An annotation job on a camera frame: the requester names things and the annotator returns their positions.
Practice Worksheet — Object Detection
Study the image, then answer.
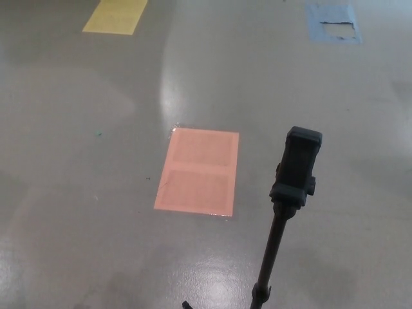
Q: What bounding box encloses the black tripod phone stand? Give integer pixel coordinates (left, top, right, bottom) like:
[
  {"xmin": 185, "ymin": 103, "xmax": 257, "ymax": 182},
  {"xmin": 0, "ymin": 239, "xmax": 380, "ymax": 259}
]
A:
[{"xmin": 182, "ymin": 126, "xmax": 324, "ymax": 309}]

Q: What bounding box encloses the pink floor marker rectangle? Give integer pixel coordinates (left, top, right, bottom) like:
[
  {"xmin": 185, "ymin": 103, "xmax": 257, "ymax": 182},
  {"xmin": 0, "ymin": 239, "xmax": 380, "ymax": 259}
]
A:
[{"xmin": 153, "ymin": 127, "xmax": 239, "ymax": 217}]

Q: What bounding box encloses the yellow paper sheet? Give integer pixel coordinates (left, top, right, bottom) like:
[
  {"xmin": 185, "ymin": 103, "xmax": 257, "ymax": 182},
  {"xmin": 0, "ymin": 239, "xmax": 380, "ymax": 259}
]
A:
[{"xmin": 82, "ymin": 0, "xmax": 149, "ymax": 35}]

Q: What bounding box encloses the torn blue paper sheet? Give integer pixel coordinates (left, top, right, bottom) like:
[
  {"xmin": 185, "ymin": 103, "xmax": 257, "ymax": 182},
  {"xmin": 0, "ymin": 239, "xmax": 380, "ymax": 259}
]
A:
[{"xmin": 305, "ymin": 3, "xmax": 363, "ymax": 45}]

